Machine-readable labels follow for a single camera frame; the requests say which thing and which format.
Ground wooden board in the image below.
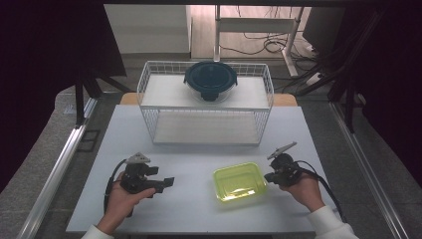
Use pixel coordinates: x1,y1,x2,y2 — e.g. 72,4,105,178
118,92,299,108

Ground green rectangular lidded container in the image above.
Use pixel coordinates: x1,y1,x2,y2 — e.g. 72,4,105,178
212,161,268,203

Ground person's right hand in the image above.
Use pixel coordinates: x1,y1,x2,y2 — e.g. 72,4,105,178
279,172,326,213

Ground white power strip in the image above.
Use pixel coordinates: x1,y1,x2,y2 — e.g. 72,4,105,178
305,72,324,87

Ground hand-held gripper cable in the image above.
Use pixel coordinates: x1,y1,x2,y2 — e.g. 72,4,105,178
103,158,128,218
296,159,348,224

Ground black tripod stand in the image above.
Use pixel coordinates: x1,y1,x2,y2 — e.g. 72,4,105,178
295,9,382,134
73,68,132,128

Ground right hand-held gripper cable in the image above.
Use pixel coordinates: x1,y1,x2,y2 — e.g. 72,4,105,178
296,159,348,224

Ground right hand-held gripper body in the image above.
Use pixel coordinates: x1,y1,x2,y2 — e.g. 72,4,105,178
266,141,305,188

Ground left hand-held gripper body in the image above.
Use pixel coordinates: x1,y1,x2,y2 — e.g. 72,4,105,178
118,151,167,195

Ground round dark blue lidded container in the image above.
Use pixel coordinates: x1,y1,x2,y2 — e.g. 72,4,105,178
183,60,239,103

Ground black floor cables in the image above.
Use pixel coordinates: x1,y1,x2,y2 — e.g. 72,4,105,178
219,5,319,63

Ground white metal desk frame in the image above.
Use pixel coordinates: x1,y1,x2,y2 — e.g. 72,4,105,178
213,4,305,78

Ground aluminium rail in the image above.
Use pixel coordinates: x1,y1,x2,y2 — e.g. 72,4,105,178
16,98,99,239
327,101,411,239

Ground left hand-held gripper cable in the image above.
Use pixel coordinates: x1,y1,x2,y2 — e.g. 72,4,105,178
103,158,128,218

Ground white wire two-tier rack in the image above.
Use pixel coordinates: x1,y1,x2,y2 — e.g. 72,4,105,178
136,60,275,147

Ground person's left hand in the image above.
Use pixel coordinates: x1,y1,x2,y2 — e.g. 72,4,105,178
97,171,157,235

